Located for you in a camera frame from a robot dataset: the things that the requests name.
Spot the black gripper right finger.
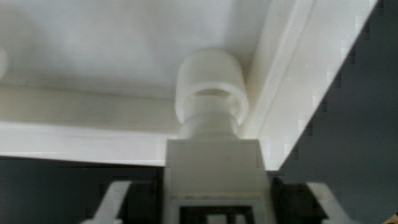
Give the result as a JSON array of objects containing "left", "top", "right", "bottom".
[{"left": 271, "top": 178, "right": 328, "bottom": 224}]

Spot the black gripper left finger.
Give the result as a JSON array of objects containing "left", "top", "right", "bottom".
[{"left": 117, "top": 181, "right": 163, "bottom": 224}]

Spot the white table leg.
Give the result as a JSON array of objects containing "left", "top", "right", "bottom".
[{"left": 163, "top": 95, "right": 275, "bottom": 224}]

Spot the white square table top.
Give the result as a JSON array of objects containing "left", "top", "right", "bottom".
[{"left": 0, "top": 0, "right": 378, "bottom": 170}]

